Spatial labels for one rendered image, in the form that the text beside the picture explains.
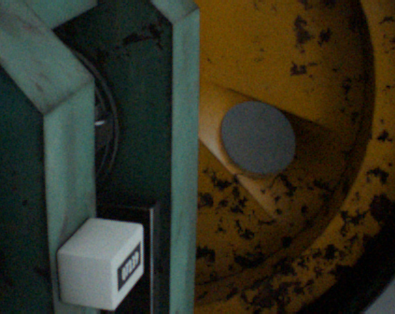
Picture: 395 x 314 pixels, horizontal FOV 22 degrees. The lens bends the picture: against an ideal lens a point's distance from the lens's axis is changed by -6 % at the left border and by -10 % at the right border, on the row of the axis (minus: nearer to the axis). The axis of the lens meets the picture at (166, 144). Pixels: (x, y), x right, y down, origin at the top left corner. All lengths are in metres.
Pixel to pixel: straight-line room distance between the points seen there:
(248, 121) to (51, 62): 3.63
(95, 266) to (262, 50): 0.55
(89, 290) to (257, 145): 3.67
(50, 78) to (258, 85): 0.54
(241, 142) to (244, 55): 3.17
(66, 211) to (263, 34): 0.53
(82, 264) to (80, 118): 0.10
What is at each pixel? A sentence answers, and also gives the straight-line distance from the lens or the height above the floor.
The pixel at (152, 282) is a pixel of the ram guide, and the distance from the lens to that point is 0.99.
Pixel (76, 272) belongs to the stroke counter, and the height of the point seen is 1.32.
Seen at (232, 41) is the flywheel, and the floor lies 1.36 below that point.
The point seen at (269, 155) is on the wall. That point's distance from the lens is 4.36.
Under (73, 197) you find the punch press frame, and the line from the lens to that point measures 0.73.
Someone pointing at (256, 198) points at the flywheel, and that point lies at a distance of 1.24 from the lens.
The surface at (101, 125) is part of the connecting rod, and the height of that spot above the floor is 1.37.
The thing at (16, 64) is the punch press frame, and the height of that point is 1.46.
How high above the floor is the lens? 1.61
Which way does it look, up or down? 18 degrees down
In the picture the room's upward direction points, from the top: 1 degrees clockwise
